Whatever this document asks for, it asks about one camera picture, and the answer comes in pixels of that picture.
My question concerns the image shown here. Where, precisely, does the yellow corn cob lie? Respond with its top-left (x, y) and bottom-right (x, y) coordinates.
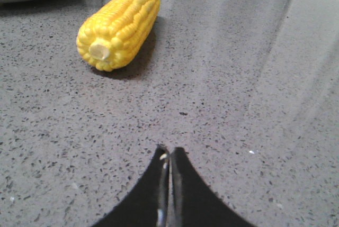
top-left (76, 0), bottom-right (160, 72)

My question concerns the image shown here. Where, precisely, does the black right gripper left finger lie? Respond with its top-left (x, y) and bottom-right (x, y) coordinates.
top-left (94, 145), bottom-right (170, 227)

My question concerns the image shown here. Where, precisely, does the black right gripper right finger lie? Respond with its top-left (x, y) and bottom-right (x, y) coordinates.
top-left (171, 147), bottom-right (253, 227)

